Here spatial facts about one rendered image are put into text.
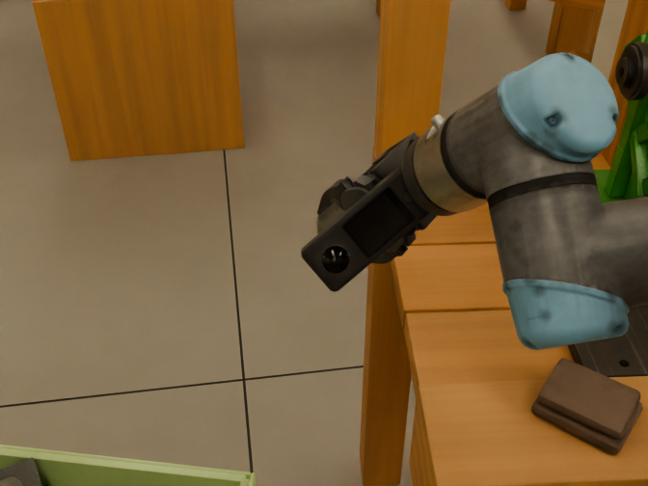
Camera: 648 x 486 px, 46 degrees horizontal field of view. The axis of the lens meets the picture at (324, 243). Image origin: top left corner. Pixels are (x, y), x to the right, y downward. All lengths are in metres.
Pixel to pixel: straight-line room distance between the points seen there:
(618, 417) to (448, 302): 0.28
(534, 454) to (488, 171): 0.41
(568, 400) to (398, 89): 0.55
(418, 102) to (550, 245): 0.72
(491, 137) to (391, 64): 0.65
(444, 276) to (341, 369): 1.08
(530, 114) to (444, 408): 0.45
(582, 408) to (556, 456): 0.06
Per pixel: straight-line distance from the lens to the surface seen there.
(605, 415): 0.89
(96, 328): 2.34
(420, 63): 1.19
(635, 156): 1.17
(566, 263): 0.52
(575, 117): 0.53
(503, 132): 0.54
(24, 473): 0.81
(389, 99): 1.21
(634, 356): 1.01
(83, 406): 2.14
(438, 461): 0.85
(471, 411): 0.89
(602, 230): 0.54
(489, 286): 1.08
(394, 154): 0.70
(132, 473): 0.79
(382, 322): 1.49
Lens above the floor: 1.58
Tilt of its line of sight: 39 degrees down
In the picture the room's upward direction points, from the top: straight up
